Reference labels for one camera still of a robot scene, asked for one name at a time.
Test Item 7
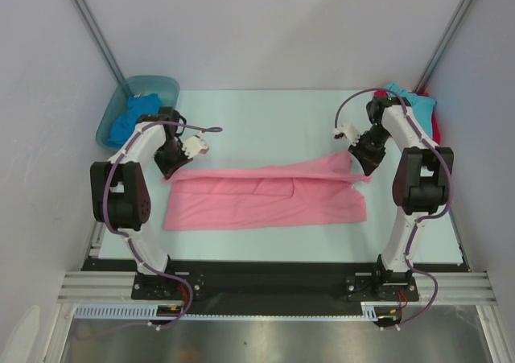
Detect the right aluminium corner post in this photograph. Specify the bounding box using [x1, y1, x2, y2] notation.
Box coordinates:
[414, 0, 476, 93]

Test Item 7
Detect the left slotted cable duct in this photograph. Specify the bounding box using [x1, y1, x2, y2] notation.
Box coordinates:
[75, 303, 183, 320]

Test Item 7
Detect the teal folded t shirt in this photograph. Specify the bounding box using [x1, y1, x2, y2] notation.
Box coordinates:
[385, 83, 436, 138]

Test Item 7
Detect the aluminium corner post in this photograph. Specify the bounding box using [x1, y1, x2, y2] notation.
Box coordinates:
[414, 0, 476, 93]
[70, 0, 126, 85]

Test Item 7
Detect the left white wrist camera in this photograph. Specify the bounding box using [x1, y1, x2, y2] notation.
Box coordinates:
[182, 135, 209, 159]

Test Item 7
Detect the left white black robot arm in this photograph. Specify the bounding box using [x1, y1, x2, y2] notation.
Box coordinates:
[90, 107, 191, 299]

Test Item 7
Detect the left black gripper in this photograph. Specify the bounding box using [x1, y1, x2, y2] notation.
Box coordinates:
[153, 139, 192, 179]

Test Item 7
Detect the front aluminium rail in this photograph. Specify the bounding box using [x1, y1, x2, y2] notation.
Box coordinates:
[57, 271, 496, 306]

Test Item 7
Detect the right slotted cable duct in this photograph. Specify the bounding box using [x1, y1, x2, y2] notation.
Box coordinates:
[360, 302, 404, 323]

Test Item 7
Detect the blue crumpled t shirt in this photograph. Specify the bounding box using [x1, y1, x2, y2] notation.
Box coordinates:
[107, 93, 163, 148]

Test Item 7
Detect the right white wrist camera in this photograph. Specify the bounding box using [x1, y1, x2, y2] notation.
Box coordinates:
[332, 124, 361, 145]

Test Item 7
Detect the left aluminium corner post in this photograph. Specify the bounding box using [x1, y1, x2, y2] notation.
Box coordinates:
[70, 0, 126, 85]

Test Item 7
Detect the pink t shirt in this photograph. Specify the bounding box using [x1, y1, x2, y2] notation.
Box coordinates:
[163, 151, 369, 231]

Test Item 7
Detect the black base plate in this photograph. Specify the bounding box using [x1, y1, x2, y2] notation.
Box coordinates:
[80, 258, 470, 317]

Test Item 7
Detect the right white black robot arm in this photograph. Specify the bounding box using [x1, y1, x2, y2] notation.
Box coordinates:
[348, 97, 454, 299]

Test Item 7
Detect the red folded t shirt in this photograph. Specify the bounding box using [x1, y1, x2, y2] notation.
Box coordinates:
[373, 89, 442, 146]

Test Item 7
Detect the teal plastic bin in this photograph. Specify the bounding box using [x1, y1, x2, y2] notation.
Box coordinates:
[96, 75, 180, 151]

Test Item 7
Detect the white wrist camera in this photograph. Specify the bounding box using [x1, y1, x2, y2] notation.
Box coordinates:
[182, 135, 209, 159]
[332, 124, 361, 145]

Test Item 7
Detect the slotted cable duct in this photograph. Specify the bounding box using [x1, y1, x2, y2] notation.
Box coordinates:
[360, 302, 404, 323]
[75, 303, 183, 320]

